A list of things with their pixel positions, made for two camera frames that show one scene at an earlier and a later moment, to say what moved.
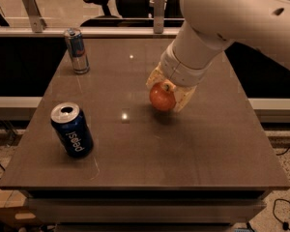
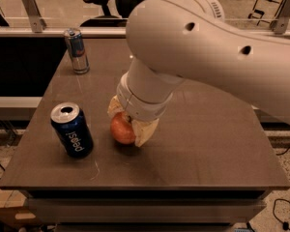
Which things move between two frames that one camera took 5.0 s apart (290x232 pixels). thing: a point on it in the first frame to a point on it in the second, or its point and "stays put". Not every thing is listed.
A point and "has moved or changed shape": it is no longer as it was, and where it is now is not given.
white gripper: (181, 70) to (139, 106)
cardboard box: (13, 207) stays put
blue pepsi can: (72, 129) stays put
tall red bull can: (77, 49) stays put
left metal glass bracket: (38, 21) stays put
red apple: (162, 95) has moved or changed shape
